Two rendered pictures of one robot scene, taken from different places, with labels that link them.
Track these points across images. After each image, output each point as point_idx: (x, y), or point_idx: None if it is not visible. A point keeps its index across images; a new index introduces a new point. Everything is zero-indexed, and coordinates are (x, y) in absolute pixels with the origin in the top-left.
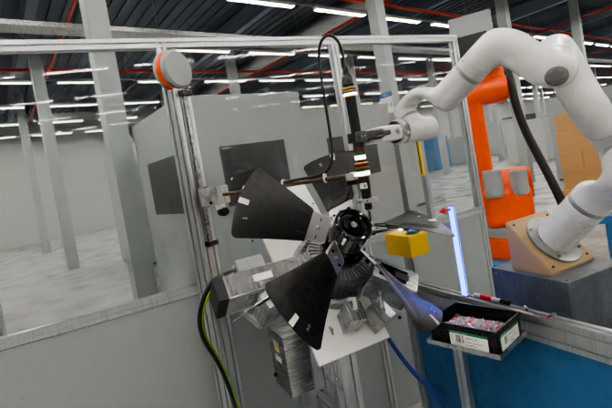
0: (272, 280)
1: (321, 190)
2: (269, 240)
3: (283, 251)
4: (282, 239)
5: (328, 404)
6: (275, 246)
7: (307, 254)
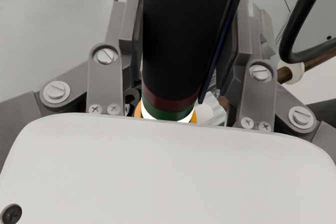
0: None
1: (319, 104)
2: (326, 65)
3: (297, 92)
4: (325, 91)
5: None
6: (311, 77)
7: (217, 91)
